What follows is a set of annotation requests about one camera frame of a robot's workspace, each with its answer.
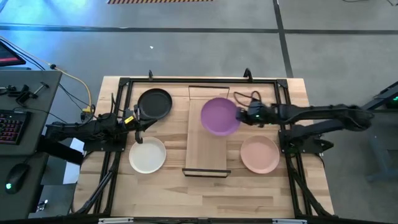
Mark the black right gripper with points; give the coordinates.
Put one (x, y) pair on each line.
(256, 113)

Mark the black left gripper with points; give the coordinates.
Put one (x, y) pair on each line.
(133, 123)

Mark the black plate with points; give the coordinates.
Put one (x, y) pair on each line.
(155, 104)

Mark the purple plate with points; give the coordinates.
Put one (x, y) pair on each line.
(219, 116)

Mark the pink plate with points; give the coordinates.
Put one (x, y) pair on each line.
(260, 154)

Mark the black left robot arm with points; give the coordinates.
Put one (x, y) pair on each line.
(93, 127)

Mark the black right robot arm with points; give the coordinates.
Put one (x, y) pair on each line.
(326, 113)

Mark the white plate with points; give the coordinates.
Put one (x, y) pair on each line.
(147, 155)

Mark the white paper sheet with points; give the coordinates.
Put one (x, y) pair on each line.
(71, 174)

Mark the grey side desk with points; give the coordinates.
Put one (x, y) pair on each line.
(28, 84)

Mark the black clamp tool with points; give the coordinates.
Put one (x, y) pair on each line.
(23, 93)

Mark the small silver metal part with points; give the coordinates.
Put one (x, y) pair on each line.
(42, 205)

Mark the backlit black keyboard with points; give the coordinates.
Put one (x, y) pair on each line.
(12, 127)

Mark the black computer mouse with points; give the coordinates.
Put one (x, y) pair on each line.
(16, 179)

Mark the blue-grey metal stand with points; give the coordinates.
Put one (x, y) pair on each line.
(381, 149)

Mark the device with green light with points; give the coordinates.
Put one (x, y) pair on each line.
(393, 101)

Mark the computer monitor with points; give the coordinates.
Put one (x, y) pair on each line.
(7, 57)

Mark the black frame mount clamp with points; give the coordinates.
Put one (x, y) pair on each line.
(247, 74)
(150, 74)

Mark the wooden shelf with black frame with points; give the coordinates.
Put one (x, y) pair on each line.
(205, 152)

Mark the black aluminium table frame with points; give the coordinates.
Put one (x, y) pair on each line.
(202, 80)

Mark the silver metal bracket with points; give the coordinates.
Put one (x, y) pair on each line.
(115, 220)
(289, 221)

